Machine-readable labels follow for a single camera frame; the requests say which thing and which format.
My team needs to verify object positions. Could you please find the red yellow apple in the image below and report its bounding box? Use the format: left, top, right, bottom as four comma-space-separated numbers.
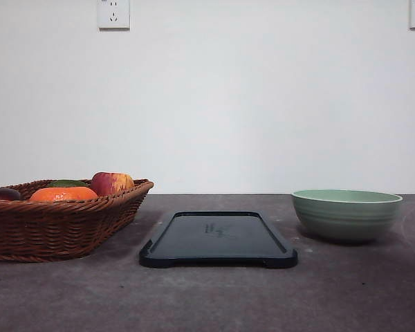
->
91, 172, 134, 195

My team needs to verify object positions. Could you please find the green avocado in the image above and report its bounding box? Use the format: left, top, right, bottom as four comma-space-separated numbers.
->
46, 179, 88, 187

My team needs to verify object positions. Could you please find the dark rectangular tray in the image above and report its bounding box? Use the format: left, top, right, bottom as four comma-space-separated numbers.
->
140, 211, 298, 268

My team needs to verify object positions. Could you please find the orange tangerine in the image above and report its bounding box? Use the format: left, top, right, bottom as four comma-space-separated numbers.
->
30, 186, 99, 201

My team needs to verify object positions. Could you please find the brown wicker basket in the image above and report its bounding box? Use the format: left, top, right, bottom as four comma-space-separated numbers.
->
0, 172, 154, 262

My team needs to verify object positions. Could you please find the white wall socket left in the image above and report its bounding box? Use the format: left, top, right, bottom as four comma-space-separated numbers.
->
97, 0, 131, 33

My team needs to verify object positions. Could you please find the green ceramic bowl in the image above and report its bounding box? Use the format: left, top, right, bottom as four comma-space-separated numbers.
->
291, 189, 403, 241

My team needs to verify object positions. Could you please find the dark purple eggplant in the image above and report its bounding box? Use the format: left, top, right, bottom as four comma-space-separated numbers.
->
0, 187, 21, 200

